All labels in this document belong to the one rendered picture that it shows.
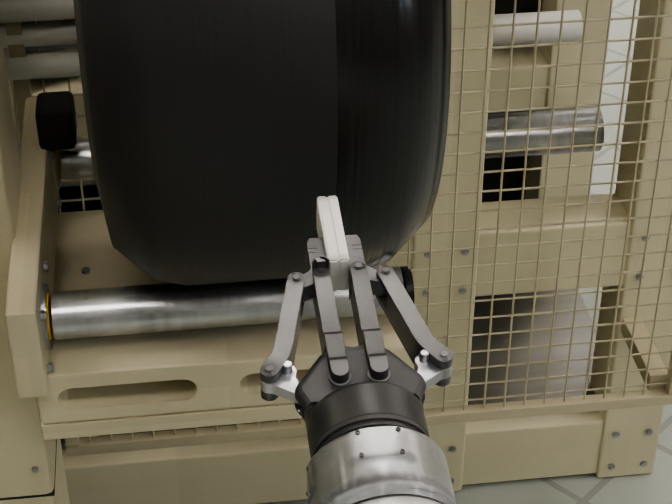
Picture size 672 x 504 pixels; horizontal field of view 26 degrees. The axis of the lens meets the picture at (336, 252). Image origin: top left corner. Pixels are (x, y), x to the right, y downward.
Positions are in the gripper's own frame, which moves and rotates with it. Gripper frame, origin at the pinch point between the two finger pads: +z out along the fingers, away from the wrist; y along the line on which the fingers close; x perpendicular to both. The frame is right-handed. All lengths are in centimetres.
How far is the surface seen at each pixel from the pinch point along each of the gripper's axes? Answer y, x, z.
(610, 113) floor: -93, 141, 190
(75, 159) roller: 21, 29, 47
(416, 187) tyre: -8.7, 6.6, 13.0
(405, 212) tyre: -7.8, 9.0, 12.8
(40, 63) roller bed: 26, 30, 67
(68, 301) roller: 21.4, 24.5, 21.1
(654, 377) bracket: -57, 89, 61
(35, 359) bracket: 24.5, 26.2, 15.6
